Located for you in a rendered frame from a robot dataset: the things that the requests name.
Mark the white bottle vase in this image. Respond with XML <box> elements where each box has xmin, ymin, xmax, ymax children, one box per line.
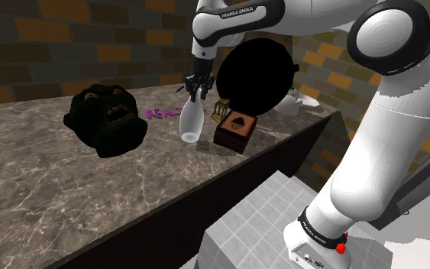
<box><xmin>179</xmin><ymin>87</ymin><xmax>205</xmax><ymax>144</ymax></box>

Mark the small gold lantern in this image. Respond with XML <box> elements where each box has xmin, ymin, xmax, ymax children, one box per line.
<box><xmin>211</xmin><ymin>98</ymin><xmax>231</xmax><ymax>124</ymax></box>

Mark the black round pan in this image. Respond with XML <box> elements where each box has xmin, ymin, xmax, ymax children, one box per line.
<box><xmin>215</xmin><ymin>37</ymin><xmax>300</xmax><ymax>117</ymax></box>

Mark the purple letters figure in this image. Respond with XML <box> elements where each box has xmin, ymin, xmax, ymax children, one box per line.
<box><xmin>145</xmin><ymin>106</ymin><xmax>183</xmax><ymax>121</ymax></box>

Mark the brown wooden box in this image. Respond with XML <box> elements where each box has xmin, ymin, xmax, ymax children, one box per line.
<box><xmin>212</xmin><ymin>109</ymin><xmax>258</xmax><ymax>155</ymax></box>

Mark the white cup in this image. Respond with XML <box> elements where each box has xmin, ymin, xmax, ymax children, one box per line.
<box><xmin>273</xmin><ymin>89</ymin><xmax>304</xmax><ymax>117</ymax></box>

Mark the dark green monster head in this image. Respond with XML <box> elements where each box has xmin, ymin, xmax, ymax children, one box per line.
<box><xmin>63</xmin><ymin>83</ymin><xmax>149</xmax><ymax>159</ymax></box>

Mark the white plate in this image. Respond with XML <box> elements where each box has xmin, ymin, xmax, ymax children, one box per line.
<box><xmin>296</xmin><ymin>92</ymin><xmax>322</xmax><ymax>110</ymax></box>

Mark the grey tiled robot stand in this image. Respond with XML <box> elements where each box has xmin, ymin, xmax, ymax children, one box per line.
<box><xmin>194</xmin><ymin>170</ymin><xmax>394</xmax><ymax>269</ymax></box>

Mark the dark grey cabinet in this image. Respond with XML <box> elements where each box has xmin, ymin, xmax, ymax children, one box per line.
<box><xmin>367</xmin><ymin>138</ymin><xmax>430</xmax><ymax>232</ymax></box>

